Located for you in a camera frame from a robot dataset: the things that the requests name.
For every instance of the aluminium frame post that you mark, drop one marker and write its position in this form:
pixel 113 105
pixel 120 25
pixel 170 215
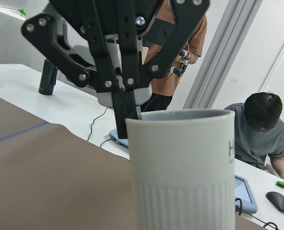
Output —
pixel 223 49

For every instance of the white plastic mug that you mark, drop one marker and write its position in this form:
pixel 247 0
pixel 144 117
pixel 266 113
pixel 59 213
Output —
pixel 183 165

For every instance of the grey teach pendant tablet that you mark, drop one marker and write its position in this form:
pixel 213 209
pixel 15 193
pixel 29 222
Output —
pixel 120 141

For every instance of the seated person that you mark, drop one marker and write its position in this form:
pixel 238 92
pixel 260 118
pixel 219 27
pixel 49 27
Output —
pixel 259 131

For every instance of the black computer mouse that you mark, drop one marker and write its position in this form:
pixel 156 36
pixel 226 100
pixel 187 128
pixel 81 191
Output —
pixel 276 199

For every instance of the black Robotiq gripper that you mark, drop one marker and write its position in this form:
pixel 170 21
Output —
pixel 103 21

